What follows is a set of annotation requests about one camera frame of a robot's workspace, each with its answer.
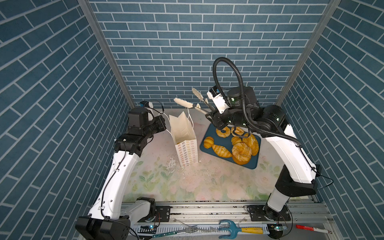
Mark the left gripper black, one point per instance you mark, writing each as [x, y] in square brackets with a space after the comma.
[160, 123]

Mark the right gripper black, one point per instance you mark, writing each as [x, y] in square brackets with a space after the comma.
[216, 119]

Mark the ring-shaped bread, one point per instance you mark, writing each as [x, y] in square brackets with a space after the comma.
[224, 133]

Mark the small striped yellow bun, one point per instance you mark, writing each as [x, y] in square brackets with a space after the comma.
[208, 142]

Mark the white paper bag with pattern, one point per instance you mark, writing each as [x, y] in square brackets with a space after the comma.
[181, 129]

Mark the golden long croissant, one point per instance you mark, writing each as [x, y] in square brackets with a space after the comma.
[221, 151]

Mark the metal tongs white tips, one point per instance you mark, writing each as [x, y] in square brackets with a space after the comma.
[189, 105]

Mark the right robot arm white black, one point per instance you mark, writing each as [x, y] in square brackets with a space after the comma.
[298, 175]

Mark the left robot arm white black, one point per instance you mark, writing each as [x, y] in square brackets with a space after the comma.
[105, 220]

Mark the sesame oval bread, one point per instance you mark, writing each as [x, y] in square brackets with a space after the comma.
[251, 141]

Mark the teal rectangular tray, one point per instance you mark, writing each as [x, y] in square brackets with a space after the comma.
[225, 142]

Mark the pale shell pastry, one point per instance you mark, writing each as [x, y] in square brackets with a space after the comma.
[237, 131]

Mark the large sugared twisted bun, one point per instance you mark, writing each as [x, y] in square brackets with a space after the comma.
[241, 153]

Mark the red white marker pen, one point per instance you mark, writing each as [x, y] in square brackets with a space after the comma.
[313, 229]

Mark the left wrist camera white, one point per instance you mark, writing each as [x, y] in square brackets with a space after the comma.
[146, 104]

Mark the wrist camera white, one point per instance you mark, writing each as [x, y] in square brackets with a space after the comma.
[146, 104]
[219, 101]

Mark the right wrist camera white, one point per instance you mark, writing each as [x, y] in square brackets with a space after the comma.
[219, 101]

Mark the teal garden fork yellow handle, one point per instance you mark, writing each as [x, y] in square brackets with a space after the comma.
[233, 229]

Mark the metal fork green handle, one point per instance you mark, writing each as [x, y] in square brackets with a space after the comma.
[187, 230]

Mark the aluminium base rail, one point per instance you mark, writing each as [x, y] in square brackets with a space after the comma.
[295, 211]

